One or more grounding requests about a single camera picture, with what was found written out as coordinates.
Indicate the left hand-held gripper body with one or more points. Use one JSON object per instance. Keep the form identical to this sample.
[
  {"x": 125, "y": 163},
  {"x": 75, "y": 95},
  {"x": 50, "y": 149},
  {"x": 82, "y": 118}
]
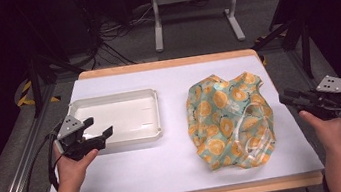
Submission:
[{"x": 70, "y": 128}]

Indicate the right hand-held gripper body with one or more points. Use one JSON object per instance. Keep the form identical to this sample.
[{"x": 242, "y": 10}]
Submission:
[{"x": 327, "y": 104}]

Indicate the orange print fabric bag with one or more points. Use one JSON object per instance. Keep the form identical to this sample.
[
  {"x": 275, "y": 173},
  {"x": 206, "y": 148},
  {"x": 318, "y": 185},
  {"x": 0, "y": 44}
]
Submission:
[{"x": 222, "y": 119}]

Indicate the person's right hand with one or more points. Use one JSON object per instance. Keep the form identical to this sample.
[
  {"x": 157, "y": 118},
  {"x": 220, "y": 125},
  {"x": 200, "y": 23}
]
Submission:
[{"x": 332, "y": 134}]

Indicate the person's left hand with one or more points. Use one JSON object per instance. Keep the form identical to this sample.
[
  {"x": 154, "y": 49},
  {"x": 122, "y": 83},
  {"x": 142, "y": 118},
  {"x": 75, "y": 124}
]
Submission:
[{"x": 71, "y": 172}]

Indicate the white plastic tray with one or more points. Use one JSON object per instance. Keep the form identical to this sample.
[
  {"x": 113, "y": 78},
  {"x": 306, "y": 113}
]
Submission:
[{"x": 128, "y": 118}]

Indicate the black metal stand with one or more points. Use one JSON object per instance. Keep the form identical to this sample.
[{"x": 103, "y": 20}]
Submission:
[
  {"x": 304, "y": 47},
  {"x": 35, "y": 84}
]

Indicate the yellow black hazard tape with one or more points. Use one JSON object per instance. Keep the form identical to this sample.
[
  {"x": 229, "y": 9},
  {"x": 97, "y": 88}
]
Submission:
[{"x": 24, "y": 91}]

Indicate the white table sheet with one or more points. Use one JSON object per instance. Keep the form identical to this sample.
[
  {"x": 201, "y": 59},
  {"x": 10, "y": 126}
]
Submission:
[{"x": 168, "y": 167}]

